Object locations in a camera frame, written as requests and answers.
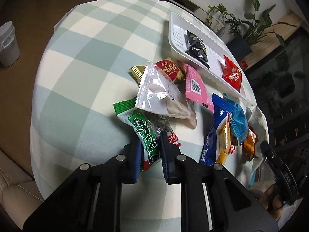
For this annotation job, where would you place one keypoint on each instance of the light blue snack packet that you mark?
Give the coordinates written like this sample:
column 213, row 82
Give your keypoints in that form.
column 237, row 120

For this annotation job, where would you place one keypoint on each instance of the leafy plant white pot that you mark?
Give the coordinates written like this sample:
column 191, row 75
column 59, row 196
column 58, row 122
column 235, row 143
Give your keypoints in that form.
column 223, row 35

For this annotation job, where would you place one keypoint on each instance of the pink snack packet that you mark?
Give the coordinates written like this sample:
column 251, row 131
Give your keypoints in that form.
column 195, row 87

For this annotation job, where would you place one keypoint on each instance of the green snack packet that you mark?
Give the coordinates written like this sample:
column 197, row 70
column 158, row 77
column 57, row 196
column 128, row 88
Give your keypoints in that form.
column 144, row 133

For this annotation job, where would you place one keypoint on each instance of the black snack packet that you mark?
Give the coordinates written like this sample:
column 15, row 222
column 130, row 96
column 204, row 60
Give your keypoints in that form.
column 198, row 48

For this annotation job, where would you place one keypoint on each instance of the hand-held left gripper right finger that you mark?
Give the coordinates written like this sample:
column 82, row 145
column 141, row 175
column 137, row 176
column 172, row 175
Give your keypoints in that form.
column 165, row 154

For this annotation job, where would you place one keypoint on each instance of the gold red snack packet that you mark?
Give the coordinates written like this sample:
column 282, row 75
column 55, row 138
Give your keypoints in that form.
column 171, row 71

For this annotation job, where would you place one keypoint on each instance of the white trash bin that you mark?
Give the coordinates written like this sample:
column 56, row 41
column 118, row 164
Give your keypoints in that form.
column 8, row 46

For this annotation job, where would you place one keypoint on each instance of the yellow snack packet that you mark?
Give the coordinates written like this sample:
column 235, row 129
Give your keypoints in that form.
column 224, row 137

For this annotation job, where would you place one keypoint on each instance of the small red snack packet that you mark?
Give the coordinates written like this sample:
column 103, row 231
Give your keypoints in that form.
column 234, row 147

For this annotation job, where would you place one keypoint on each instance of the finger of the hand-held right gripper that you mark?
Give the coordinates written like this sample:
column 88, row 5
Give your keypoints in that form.
column 277, row 166

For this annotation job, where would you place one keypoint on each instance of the clear white snack packet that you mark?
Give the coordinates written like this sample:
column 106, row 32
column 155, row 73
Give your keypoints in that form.
column 159, row 94

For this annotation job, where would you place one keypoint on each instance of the beige sofa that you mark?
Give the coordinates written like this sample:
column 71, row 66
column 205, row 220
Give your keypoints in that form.
column 14, row 191

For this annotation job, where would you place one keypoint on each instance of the trailing vine plant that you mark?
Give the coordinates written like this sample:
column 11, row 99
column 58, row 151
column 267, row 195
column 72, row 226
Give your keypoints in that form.
column 218, row 9

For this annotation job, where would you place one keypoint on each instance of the small red box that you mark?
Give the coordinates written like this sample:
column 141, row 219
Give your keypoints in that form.
column 243, row 65

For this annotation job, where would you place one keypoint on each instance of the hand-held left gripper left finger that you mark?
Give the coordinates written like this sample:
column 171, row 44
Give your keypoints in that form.
column 136, row 160

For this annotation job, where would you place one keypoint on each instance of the large-leaf plant grey planter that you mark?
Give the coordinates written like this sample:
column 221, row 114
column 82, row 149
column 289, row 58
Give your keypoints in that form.
column 239, row 47

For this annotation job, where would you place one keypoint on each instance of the dark blue cookie packet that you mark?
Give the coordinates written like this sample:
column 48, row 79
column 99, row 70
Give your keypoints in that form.
column 210, row 145

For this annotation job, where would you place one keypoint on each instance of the person's right hand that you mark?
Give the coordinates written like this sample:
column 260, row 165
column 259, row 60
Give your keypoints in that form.
column 269, row 197

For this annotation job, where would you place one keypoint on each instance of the white foam tray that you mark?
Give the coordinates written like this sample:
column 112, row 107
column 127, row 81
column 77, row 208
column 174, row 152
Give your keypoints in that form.
column 178, row 36

